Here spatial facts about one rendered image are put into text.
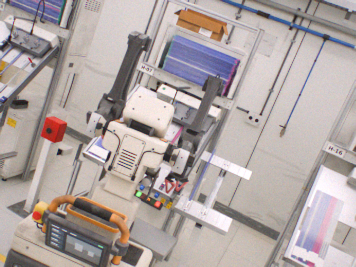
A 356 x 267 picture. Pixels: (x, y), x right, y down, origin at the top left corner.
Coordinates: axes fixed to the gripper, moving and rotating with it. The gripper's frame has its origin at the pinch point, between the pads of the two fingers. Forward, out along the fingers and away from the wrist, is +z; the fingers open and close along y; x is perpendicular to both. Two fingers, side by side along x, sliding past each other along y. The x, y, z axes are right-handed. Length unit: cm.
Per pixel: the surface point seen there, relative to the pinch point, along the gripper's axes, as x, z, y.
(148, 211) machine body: -43, 52, -63
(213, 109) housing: -35, -34, -80
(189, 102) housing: -52, -32, -74
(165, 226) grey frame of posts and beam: -14, 41, -39
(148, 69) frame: -92, -42, -67
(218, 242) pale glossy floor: -18, 91, -167
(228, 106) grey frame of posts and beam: -27, -41, -84
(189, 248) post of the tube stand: 2, 51, -52
